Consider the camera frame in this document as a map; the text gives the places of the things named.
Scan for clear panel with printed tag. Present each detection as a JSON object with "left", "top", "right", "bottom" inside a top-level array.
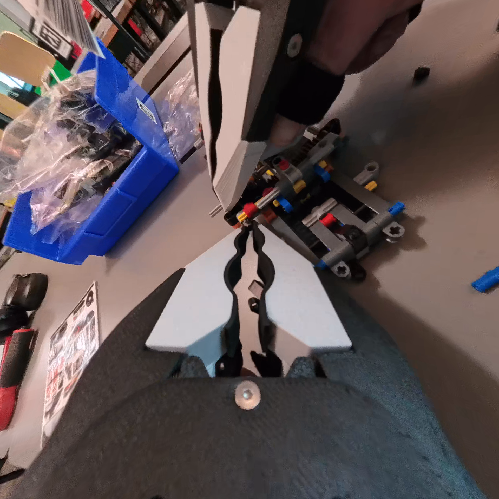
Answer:
[{"left": 23, "top": 0, "right": 106, "bottom": 59}]

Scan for blue plastic bin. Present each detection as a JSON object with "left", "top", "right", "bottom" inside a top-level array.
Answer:
[{"left": 2, "top": 37, "right": 180, "bottom": 266}]

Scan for long blue lego pin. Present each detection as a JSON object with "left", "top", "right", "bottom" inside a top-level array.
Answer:
[{"left": 471, "top": 267, "right": 499, "bottom": 294}]

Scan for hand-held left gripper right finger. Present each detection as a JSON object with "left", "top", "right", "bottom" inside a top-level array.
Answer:
[{"left": 257, "top": 228, "right": 352, "bottom": 376}]

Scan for red black tool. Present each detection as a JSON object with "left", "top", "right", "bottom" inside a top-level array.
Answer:
[{"left": 0, "top": 306, "right": 40, "bottom": 431}]

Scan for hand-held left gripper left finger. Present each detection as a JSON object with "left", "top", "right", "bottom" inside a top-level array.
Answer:
[{"left": 146, "top": 228, "right": 244, "bottom": 376}]

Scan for dark shelving rack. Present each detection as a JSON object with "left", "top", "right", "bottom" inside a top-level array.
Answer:
[{"left": 82, "top": 0, "right": 188, "bottom": 76}]

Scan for green panel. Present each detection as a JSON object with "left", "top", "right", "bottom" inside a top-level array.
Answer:
[{"left": 35, "top": 58, "right": 79, "bottom": 96}]

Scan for clear bags of lego parts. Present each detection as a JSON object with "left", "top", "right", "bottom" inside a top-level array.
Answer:
[{"left": 0, "top": 70, "right": 143, "bottom": 234}]

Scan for person's right hand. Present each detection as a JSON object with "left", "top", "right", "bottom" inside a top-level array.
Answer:
[{"left": 270, "top": 0, "right": 423, "bottom": 148}]

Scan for black pouch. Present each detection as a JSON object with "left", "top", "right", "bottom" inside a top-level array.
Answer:
[{"left": 2, "top": 273, "right": 49, "bottom": 312}]

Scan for lego sticker sheet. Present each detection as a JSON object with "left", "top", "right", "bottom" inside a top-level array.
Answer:
[{"left": 41, "top": 281, "right": 100, "bottom": 449}]

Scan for lego vehicle chassis model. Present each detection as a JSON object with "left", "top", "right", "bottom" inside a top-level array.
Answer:
[{"left": 224, "top": 119, "right": 406, "bottom": 281}]

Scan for beige chair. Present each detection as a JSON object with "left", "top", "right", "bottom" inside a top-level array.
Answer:
[{"left": 0, "top": 31, "right": 57, "bottom": 117}]

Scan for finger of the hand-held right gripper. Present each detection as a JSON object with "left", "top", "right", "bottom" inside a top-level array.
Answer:
[
  {"left": 193, "top": 3, "right": 234, "bottom": 188},
  {"left": 212, "top": 6, "right": 270, "bottom": 213}
]

